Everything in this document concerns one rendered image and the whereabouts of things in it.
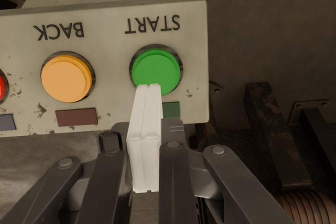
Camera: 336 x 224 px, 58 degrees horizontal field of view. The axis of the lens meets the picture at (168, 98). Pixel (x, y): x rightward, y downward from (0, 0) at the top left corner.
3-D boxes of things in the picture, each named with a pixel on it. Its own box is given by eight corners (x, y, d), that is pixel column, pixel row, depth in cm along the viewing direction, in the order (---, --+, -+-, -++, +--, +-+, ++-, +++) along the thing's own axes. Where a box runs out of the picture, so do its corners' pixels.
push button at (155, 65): (180, 87, 27) (181, 95, 26) (136, 91, 27) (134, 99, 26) (177, 43, 26) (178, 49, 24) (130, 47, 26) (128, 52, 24)
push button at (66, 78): (97, 94, 27) (93, 102, 26) (53, 97, 27) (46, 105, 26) (89, 50, 26) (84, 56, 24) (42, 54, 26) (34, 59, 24)
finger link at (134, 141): (149, 193, 14) (133, 194, 14) (152, 124, 21) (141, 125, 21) (142, 138, 13) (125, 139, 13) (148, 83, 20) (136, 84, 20)
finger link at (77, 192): (129, 208, 13) (57, 213, 13) (137, 143, 17) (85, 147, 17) (124, 178, 12) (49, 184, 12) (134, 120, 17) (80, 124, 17)
